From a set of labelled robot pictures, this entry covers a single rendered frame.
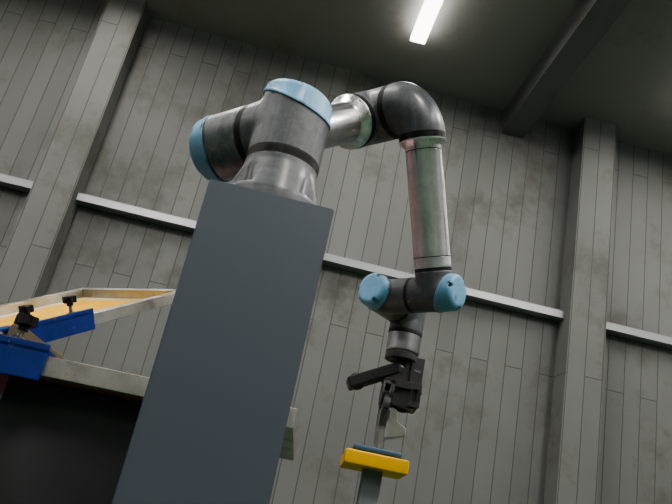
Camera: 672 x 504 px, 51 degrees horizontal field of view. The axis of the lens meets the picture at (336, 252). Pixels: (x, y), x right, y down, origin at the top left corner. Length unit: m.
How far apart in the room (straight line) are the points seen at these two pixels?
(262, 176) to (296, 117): 0.12
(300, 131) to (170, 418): 0.46
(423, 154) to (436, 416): 4.16
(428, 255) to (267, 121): 0.49
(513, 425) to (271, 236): 4.81
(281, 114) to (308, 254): 0.25
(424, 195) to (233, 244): 0.57
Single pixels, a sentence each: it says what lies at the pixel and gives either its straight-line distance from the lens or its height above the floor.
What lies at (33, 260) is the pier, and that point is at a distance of 5.48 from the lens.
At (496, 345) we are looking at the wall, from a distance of 5.76.
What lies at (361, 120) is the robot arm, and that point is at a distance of 1.48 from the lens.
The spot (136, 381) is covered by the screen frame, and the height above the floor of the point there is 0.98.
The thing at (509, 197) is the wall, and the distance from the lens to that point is 6.26.
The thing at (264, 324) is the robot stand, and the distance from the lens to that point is 0.94.
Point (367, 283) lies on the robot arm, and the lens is 1.50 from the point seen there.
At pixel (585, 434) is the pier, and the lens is 5.68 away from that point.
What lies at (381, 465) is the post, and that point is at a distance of 1.47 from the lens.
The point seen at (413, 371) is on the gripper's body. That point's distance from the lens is 1.56.
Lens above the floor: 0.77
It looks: 22 degrees up
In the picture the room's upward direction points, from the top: 12 degrees clockwise
